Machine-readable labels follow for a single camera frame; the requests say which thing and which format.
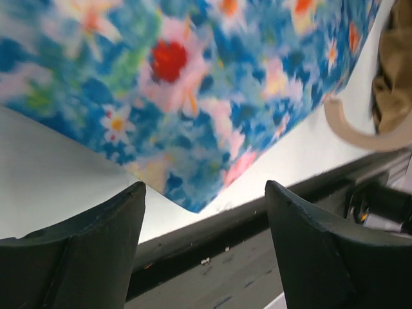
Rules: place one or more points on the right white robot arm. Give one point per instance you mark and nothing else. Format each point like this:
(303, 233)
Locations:
(374, 198)

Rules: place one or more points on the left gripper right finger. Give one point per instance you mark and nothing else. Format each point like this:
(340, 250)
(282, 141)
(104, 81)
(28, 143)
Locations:
(326, 261)

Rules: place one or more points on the beige wooden hanger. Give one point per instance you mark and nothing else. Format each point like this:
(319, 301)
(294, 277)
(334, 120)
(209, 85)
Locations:
(397, 139)

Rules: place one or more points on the blue floral garment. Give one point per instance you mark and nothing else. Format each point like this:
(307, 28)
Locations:
(187, 95)

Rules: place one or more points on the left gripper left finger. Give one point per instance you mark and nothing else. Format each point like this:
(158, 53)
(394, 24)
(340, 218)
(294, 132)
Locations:
(83, 262)

